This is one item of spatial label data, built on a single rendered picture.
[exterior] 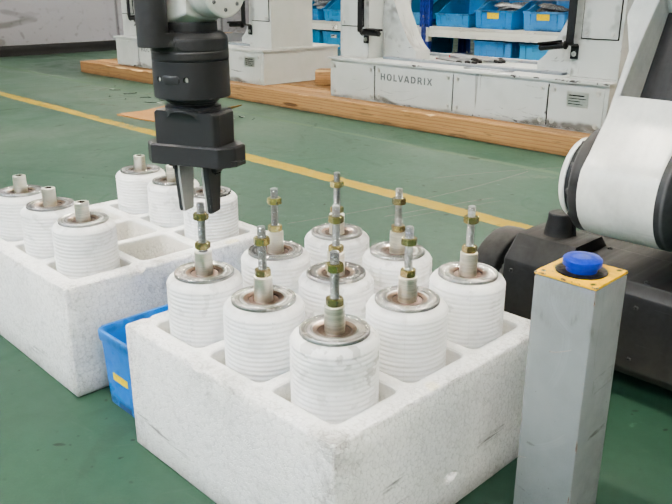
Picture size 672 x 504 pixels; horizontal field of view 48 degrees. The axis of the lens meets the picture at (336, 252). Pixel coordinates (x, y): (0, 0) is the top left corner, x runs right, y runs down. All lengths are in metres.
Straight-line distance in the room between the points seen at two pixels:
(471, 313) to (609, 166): 0.26
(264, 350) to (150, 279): 0.41
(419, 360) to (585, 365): 0.18
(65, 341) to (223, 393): 0.41
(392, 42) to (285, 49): 0.77
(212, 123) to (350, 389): 0.34
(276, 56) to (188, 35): 3.35
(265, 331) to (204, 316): 0.12
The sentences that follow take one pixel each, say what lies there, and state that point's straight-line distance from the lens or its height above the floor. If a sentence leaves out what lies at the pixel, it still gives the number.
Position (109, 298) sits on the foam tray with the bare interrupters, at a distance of 1.20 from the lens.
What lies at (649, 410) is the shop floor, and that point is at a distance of 1.24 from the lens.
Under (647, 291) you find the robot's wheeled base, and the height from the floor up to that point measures 0.18.
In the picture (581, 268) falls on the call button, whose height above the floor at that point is 0.32.
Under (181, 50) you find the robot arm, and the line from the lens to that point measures 0.87.
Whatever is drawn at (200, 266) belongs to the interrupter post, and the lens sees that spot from 0.96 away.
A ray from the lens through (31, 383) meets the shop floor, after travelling 1.31.
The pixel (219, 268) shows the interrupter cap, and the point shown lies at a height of 0.25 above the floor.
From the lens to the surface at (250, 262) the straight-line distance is 1.01.
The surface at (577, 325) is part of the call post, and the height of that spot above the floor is 0.27.
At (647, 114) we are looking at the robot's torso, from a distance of 1.04.
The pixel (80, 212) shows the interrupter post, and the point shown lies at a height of 0.27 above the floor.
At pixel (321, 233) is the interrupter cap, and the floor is 0.25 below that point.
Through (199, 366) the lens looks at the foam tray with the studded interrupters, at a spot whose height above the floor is 0.18.
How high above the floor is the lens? 0.60
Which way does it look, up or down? 20 degrees down
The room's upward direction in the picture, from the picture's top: straight up
